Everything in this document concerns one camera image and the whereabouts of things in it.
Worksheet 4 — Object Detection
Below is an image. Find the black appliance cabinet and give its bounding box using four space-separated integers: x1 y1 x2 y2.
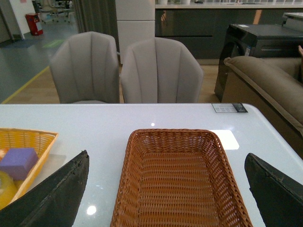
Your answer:
214 24 303 101

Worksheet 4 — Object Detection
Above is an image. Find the brown wicker basket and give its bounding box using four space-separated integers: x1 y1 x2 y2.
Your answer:
110 129 252 227

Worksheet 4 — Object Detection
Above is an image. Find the yellow wicker basket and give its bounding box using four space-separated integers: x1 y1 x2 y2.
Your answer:
0 128 59 204

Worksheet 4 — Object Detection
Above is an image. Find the red bin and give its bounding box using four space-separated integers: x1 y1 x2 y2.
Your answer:
25 13 44 36

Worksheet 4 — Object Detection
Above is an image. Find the grey chair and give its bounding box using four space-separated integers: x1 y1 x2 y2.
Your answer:
49 32 120 104
120 37 204 104

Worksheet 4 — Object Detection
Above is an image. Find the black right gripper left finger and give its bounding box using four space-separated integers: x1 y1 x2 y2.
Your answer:
0 150 89 227

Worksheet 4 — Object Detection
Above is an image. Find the table label sticker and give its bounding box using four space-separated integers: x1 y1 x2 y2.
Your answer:
212 103 248 113

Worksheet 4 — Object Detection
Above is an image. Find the grey chair left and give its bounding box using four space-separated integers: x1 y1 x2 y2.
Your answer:
49 32 120 104

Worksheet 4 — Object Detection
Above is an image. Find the brown sofa cushion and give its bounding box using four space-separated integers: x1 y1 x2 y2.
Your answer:
222 56 303 136

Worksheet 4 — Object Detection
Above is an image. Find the dark kitchen counter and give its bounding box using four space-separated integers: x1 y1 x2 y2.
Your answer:
155 4 303 60

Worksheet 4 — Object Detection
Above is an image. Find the purple foam block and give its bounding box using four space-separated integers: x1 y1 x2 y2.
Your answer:
0 148 38 181

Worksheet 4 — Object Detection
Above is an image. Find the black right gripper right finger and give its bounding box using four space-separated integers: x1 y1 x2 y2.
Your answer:
244 153 303 227

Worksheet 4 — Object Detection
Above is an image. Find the grey chair right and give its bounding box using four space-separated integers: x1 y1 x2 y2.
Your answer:
120 37 204 104

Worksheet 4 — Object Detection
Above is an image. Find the yellow tape roll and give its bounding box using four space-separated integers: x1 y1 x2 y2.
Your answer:
0 171 18 209

